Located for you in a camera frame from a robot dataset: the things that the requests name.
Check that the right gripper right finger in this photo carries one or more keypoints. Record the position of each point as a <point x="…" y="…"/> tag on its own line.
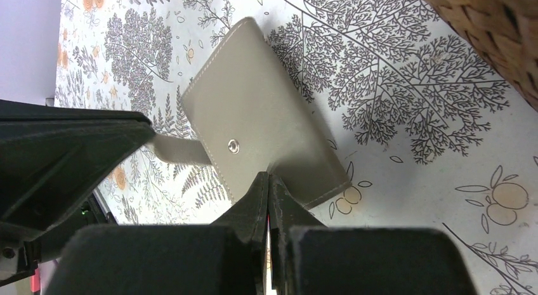
<point x="298" y="243"/>

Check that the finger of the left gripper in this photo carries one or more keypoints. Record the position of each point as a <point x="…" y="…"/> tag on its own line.
<point x="52" y="158"/>

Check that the floral patterned table mat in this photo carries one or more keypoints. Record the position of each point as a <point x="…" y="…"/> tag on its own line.
<point x="429" y="134"/>

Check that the grey leather card holder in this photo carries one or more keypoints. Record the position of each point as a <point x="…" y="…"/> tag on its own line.
<point x="249" y="117"/>

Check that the brown wicker divided basket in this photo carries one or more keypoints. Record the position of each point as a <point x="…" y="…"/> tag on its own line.
<point x="503" y="32"/>

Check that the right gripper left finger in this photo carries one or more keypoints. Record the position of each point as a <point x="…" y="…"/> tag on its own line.
<point x="244" y="257"/>

